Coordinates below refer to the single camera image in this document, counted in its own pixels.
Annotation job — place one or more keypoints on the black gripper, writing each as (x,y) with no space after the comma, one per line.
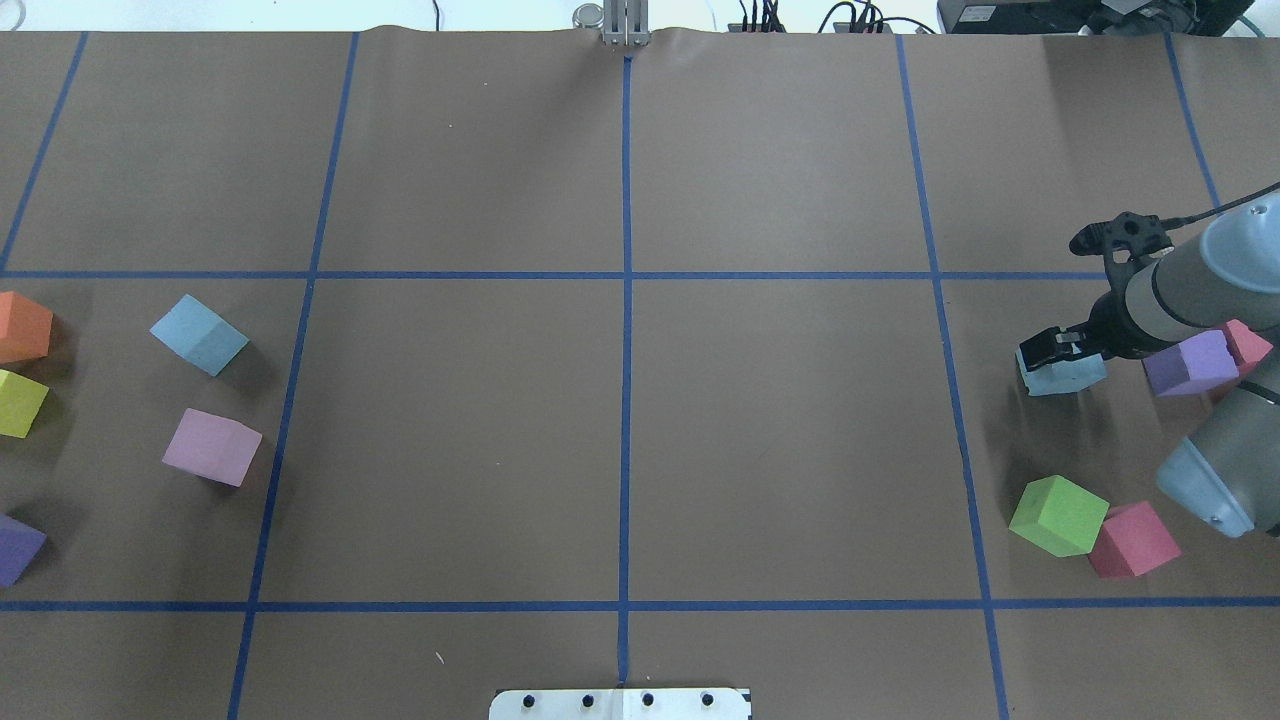
(1112,326)

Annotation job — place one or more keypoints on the light blue foam block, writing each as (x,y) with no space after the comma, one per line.
(1065,378)
(195,333)

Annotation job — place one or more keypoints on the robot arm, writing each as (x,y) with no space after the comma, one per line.
(1170,280)

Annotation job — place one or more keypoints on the purple foam block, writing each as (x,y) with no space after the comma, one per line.
(20,545)
(1192,367)

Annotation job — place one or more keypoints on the green foam block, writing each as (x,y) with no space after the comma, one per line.
(1059,516)

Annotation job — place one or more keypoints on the red pink foam block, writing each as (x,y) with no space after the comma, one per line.
(1246,348)
(1133,541)

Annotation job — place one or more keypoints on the black usb hub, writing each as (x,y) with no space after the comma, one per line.
(757,17)

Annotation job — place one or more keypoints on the pink lilac foam block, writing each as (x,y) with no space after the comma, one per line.
(212,447)

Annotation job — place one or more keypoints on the orange foam block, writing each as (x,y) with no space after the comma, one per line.
(26,329)

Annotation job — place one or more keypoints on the yellow foam block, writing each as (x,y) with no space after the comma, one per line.
(21,401)

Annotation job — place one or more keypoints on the aluminium frame post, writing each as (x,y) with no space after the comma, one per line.
(618,22)

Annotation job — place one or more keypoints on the white camera mast base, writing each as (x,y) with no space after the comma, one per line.
(623,703)

